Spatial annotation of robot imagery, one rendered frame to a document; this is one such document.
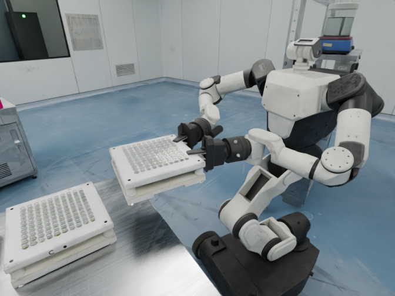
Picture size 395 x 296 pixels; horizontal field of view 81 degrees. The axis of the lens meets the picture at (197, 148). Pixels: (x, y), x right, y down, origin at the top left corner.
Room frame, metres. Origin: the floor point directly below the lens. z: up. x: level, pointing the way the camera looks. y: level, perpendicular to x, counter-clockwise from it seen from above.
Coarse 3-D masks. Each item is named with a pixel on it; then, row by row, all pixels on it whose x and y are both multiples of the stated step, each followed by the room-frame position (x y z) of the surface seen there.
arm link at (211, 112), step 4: (208, 104) 1.02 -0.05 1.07; (200, 108) 1.06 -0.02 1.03; (204, 108) 1.01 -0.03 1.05; (208, 108) 0.98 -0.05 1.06; (212, 108) 1.00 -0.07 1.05; (216, 108) 1.01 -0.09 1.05; (200, 112) 1.04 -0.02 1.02; (204, 112) 1.05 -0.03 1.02; (208, 112) 0.95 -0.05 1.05; (212, 112) 0.96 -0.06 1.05; (216, 112) 0.98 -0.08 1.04; (208, 116) 0.94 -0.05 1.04; (212, 116) 0.93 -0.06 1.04; (216, 116) 0.95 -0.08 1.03; (212, 120) 0.93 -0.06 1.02; (216, 120) 0.94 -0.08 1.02
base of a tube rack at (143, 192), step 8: (176, 176) 0.60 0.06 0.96; (184, 176) 0.60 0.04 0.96; (192, 176) 0.60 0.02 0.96; (200, 176) 0.60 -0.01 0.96; (120, 184) 0.57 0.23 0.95; (152, 184) 0.56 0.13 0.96; (160, 184) 0.56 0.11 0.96; (168, 184) 0.56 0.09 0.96; (176, 184) 0.56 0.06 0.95; (184, 184) 0.57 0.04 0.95; (192, 184) 0.59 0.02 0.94; (136, 192) 0.52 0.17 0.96; (144, 192) 0.52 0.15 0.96; (152, 192) 0.53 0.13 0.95; (160, 192) 0.54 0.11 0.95; (128, 200) 0.50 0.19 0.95; (136, 200) 0.51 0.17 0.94
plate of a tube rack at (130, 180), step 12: (180, 144) 0.73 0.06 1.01; (120, 156) 0.65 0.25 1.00; (144, 156) 0.65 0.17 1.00; (156, 156) 0.65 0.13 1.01; (192, 156) 0.64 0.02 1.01; (120, 168) 0.58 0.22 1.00; (156, 168) 0.57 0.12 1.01; (168, 168) 0.57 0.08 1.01; (180, 168) 0.57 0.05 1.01; (192, 168) 0.59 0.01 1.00; (132, 180) 0.51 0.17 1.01; (144, 180) 0.52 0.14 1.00; (156, 180) 0.54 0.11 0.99
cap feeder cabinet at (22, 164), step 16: (0, 112) 1.90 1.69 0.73; (16, 112) 1.99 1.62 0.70; (0, 128) 1.87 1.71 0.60; (16, 128) 1.96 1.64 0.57; (0, 144) 1.84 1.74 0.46; (16, 144) 1.92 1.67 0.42; (0, 160) 1.80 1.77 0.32; (16, 160) 1.89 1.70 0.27; (32, 160) 1.98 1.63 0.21; (0, 176) 1.77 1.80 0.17; (16, 176) 1.85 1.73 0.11
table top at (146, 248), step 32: (0, 224) 0.54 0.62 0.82; (128, 224) 0.54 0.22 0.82; (160, 224) 0.54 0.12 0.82; (0, 256) 0.43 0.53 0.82; (96, 256) 0.43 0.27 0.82; (128, 256) 0.43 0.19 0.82; (160, 256) 0.43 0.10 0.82; (0, 288) 0.34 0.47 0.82; (32, 288) 0.34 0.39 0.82; (64, 288) 0.34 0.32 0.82; (96, 288) 0.34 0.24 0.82; (128, 288) 0.34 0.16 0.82; (160, 288) 0.34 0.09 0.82; (192, 288) 0.34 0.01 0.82
